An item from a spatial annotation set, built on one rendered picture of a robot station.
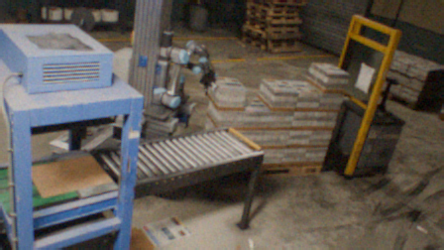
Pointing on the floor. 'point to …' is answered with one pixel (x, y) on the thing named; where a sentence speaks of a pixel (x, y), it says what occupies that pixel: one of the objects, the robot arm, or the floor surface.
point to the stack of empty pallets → (258, 34)
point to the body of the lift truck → (381, 139)
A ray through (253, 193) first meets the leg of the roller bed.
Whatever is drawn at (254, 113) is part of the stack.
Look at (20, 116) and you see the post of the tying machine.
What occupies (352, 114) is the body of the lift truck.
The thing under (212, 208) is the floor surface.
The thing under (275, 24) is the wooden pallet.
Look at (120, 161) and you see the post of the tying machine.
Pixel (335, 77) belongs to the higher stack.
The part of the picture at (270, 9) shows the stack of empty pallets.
